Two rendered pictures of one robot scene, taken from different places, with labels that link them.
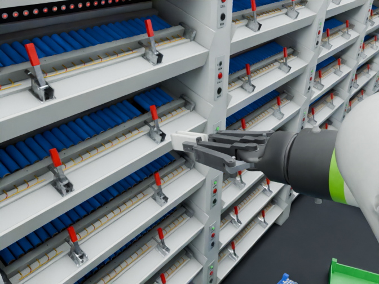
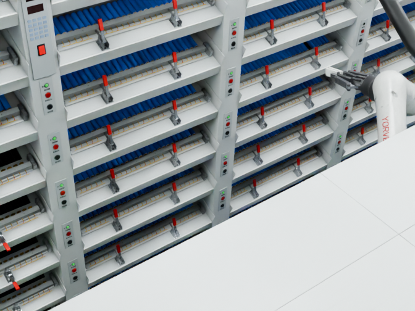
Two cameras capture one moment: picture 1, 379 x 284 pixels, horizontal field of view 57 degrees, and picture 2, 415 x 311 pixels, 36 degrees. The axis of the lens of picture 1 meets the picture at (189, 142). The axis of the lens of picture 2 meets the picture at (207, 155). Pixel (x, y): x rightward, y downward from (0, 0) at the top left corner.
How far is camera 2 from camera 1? 184 cm
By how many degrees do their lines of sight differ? 14
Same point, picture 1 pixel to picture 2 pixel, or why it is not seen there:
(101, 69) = (295, 28)
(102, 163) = (285, 76)
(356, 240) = not seen: outside the picture
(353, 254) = not seen: outside the picture
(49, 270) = (247, 128)
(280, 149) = (368, 82)
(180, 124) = (330, 58)
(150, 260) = (294, 144)
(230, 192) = (359, 113)
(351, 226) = not seen: outside the picture
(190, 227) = (323, 131)
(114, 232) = (280, 116)
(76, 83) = (284, 35)
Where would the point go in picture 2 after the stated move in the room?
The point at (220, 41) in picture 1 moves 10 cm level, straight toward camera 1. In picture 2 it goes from (366, 11) to (362, 21)
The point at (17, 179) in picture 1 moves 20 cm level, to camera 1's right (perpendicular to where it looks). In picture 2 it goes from (247, 77) to (298, 86)
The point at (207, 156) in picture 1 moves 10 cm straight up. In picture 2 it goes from (340, 81) to (344, 57)
